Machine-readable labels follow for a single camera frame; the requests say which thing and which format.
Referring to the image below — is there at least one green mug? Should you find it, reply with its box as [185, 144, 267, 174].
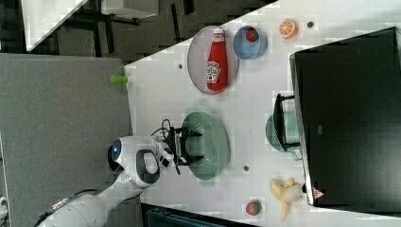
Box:
[265, 111, 302, 161]

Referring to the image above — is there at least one grey round plate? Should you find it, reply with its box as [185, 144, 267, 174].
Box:
[187, 26, 238, 95]

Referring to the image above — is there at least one black toaster oven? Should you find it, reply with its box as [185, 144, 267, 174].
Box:
[289, 27, 401, 217]

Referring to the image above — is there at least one orange slice toy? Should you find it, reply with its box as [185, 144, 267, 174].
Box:
[279, 20, 298, 39]

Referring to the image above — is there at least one red strawberry in bowl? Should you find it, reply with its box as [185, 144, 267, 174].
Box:
[246, 27, 259, 43]

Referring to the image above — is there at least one blue bowl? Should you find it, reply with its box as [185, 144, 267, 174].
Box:
[233, 26, 268, 60]

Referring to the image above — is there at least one green cylinder object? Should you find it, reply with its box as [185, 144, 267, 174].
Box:
[110, 76, 129, 84]

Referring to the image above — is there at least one green oval strainer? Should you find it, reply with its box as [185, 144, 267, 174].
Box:
[182, 108, 231, 187]

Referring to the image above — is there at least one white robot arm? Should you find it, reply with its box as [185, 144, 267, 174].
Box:
[34, 128, 201, 227]

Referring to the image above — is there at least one red strawberry on table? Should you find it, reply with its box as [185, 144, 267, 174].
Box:
[245, 200, 262, 216]

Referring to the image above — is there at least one peeled toy banana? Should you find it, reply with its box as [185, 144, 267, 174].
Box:
[270, 178, 304, 222]

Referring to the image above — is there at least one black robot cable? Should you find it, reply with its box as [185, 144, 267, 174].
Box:
[150, 118, 173, 140]

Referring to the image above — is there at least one red ketchup bottle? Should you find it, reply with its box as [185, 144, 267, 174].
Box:
[206, 27, 228, 92]

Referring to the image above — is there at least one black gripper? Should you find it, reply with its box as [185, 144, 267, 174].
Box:
[165, 127, 203, 166]

